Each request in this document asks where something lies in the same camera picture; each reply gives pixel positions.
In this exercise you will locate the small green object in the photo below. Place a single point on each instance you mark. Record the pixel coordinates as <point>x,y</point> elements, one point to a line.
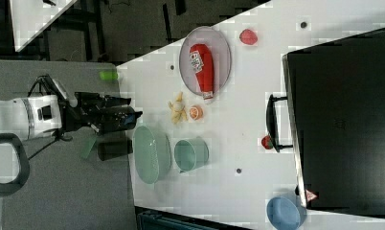
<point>108,75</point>

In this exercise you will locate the grey round plate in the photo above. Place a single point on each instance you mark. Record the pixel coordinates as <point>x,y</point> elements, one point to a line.
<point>221,54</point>

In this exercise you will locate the green slotted spatula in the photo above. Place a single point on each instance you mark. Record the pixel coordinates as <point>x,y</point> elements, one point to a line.
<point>88,146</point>

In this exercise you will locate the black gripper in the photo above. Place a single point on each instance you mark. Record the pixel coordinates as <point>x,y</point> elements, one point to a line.
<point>103,113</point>

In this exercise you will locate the green mug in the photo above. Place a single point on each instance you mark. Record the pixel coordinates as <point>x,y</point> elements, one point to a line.
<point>191,154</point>

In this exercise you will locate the peeled toy banana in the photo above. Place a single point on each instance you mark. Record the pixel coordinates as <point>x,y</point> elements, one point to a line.
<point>177,109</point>

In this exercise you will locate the orange slice toy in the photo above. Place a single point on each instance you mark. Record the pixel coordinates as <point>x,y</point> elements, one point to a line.
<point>196,112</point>

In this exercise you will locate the blue cup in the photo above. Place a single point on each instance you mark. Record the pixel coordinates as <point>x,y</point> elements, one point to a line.
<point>285,213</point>

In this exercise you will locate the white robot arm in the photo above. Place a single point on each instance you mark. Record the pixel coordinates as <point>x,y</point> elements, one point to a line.
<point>35,117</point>

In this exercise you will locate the black toaster oven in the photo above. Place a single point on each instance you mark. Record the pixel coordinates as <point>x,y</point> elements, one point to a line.
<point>335,93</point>

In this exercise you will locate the green perforated colander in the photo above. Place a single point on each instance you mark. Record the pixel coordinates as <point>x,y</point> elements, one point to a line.
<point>151,153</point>

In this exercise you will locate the red ketchup bottle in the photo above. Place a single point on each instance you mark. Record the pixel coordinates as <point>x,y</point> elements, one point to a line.
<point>202,64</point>

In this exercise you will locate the small red toy strawberry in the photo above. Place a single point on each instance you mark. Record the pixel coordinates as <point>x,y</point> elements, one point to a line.
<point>267,143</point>

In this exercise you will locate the black cylinder container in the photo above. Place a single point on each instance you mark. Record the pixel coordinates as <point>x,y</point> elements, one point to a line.
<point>110,150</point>

